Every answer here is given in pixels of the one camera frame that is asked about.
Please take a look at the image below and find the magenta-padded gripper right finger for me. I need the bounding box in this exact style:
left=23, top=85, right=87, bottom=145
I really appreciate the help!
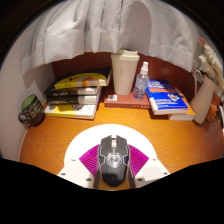
left=128, top=144, right=171, bottom=189

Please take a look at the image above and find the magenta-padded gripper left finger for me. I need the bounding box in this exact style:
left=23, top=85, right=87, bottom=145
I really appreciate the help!
left=57, top=144, right=100, bottom=189

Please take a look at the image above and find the black grey computer mouse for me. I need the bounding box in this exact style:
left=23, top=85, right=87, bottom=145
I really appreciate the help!
left=96, top=134, right=131, bottom=188

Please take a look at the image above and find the white mouse pad black rest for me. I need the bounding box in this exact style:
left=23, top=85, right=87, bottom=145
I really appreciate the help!
left=63, top=123, right=158, bottom=174

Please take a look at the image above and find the yellow and white book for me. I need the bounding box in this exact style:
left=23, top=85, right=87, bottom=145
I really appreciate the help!
left=44, top=103, right=99, bottom=120

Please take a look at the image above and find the blue book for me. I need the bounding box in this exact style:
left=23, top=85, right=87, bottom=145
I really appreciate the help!
left=145, top=79, right=190, bottom=116

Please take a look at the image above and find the green and black mug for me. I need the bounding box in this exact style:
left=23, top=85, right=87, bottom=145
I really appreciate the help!
left=18, top=94, right=46, bottom=128

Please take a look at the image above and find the red-brown book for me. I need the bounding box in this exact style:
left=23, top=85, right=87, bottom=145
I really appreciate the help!
left=103, top=87, right=152, bottom=110

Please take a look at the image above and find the white ceramic vase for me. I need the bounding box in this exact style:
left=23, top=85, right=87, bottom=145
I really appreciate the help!
left=189, top=69, right=219, bottom=125

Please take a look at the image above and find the clear spray bottle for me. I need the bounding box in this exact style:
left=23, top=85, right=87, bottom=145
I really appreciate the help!
left=133, top=61, right=151, bottom=102

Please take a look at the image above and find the yellow and black book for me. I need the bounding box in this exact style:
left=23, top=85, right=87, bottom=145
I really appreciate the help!
left=51, top=66, right=113, bottom=91

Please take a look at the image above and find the cream travel tumbler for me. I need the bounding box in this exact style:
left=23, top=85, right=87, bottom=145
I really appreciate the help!
left=110, top=49, right=141, bottom=96

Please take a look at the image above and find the white curtain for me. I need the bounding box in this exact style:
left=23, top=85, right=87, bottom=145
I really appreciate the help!
left=20, top=0, right=214, bottom=74

